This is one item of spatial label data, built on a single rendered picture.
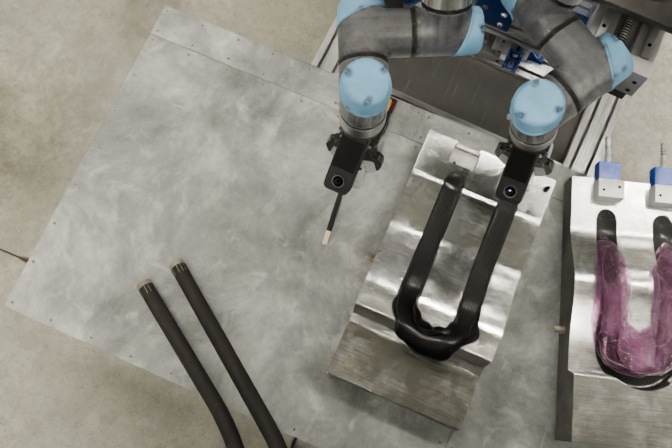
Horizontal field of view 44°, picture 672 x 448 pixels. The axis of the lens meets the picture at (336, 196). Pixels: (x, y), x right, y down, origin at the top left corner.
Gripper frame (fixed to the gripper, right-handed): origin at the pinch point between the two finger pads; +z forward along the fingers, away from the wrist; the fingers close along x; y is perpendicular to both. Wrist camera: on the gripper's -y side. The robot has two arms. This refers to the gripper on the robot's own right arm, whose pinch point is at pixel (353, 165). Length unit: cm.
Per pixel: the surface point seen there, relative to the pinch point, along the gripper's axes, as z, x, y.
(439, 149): 6.0, -13.4, 11.3
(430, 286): 2.6, -21.3, -14.7
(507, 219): 6.7, -30.3, 3.7
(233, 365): 6.5, 5.8, -41.3
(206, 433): 95, 16, -61
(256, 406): 4.4, -1.1, -46.1
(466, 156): 8.7, -18.8, 13.0
